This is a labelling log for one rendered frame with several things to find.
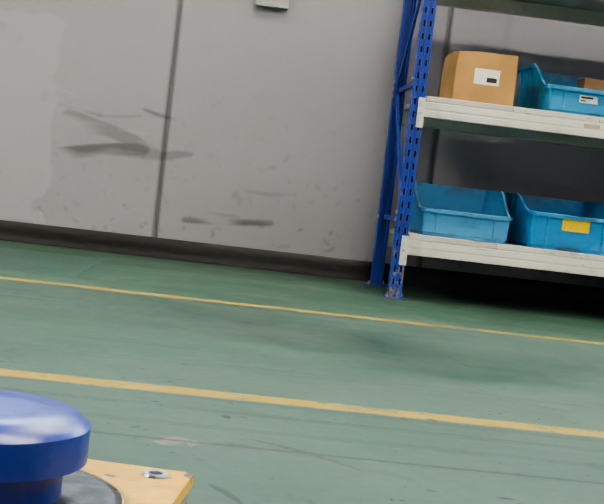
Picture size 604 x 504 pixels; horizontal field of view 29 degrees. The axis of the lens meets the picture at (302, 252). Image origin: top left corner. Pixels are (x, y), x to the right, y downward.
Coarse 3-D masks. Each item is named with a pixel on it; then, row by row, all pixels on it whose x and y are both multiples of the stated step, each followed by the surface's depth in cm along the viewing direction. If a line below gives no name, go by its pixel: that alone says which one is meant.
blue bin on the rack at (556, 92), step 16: (528, 80) 490; (544, 80) 508; (560, 80) 508; (576, 80) 509; (528, 96) 489; (544, 96) 466; (560, 96) 460; (576, 96) 461; (592, 96) 461; (576, 112) 462; (592, 112) 462
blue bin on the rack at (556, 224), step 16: (512, 208) 490; (528, 208) 466; (544, 208) 508; (560, 208) 508; (576, 208) 509; (592, 208) 497; (512, 224) 488; (528, 224) 464; (544, 224) 460; (560, 224) 460; (576, 224) 461; (592, 224) 461; (512, 240) 488; (528, 240) 463; (544, 240) 460; (560, 240) 461; (576, 240) 462; (592, 240) 462
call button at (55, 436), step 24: (0, 408) 21; (24, 408) 21; (48, 408) 21; (72, 408) 22; (0, 432) 19; (24, 432) 19; (48, 432) 20; (72, 432) 20; (0, 456) 19; (24, 456) 19; (48, 456) 20; (72, 456) 20; (0, 480) 19; (24, 480) 19; (48, 480) 20
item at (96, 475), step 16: (96, 464) 24; (112, 464) 24; (128, 464) 24; (64, 480) 22; (80, 480) 22; (96, 480) 22; (112, 480) 23; (128, 480) 23; (144, 480) 23; (160, 480) 23; (176, 480) 23; (192, 480) 24; (64, 496) 21; (80, 496) 21; (96, 496) 21; (112, 496) 21; (128, 496) 22; (144, 496) 22; (160, 496) 22; (176, 496) 22
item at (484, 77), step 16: (448, 64) 475; (464, 64) 458; (480, 64) 459; (496, 64) 459; (512, 64) 460; (448, 80) 470; (464, 80) 459; (480, 80) 459; (496, 80) 459; (512, 80) 460; (448, 96) 467; (464, 96) 459; (480, 96) 459; (496, 96) 460; (512, 96) 460
